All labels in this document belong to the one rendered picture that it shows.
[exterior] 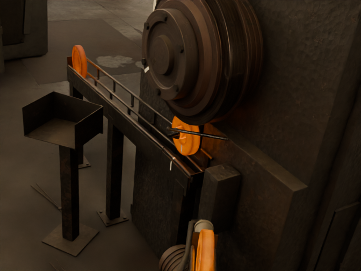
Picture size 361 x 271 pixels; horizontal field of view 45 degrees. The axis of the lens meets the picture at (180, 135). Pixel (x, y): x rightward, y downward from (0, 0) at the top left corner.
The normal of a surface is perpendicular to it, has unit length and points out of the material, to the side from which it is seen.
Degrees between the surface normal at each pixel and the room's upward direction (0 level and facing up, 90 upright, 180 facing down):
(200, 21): 45
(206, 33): 54
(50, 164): 1
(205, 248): 26
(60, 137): 5
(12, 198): 0
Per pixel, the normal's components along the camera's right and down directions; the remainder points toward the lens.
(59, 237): 0.11, -0.86
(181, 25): 0.36, -0.49
